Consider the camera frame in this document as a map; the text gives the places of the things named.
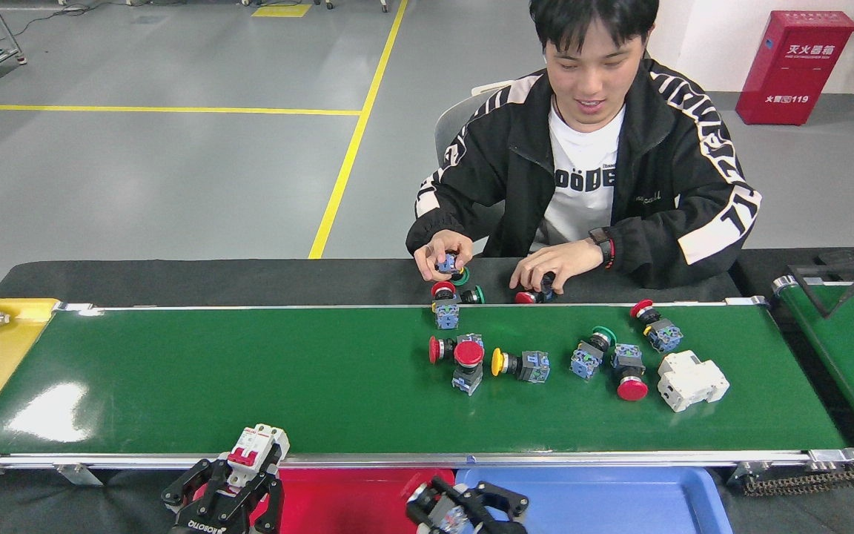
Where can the red fire extinguisher box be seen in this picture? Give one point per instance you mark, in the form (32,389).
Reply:
(790,74)

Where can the grey office chair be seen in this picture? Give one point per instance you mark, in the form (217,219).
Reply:
(460,119)

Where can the green push button switch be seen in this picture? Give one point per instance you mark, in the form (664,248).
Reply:
(447,263)
(585,362)
(477,295)

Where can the white circuit breaker red lever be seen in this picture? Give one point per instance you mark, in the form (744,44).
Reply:
(253,449)

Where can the narrow green conveyor belt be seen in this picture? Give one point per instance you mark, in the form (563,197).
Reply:
(842,348)

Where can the black metal bracket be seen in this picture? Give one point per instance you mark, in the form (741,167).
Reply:
(806,293)

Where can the blue plastic bin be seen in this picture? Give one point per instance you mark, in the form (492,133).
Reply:
(605,504)

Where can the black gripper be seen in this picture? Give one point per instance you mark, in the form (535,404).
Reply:
(497,528)
(212,519)

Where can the person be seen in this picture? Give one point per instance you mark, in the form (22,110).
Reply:
(583,185)

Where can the person's left hand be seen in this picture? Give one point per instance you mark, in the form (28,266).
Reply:
(560,263)

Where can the person's right forearm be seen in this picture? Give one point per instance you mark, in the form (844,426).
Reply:
(431,219)

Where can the black wrist watch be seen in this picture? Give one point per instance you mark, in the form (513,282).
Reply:
(600,237)

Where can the red plastic bin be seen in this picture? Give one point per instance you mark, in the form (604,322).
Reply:
(345,504)

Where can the person's right hand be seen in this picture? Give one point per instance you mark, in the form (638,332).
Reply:
(442,243)

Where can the person's left forearm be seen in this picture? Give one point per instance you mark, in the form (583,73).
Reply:
(672,252)

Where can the wide green conveyor belt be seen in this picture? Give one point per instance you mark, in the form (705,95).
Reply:
(323,393)

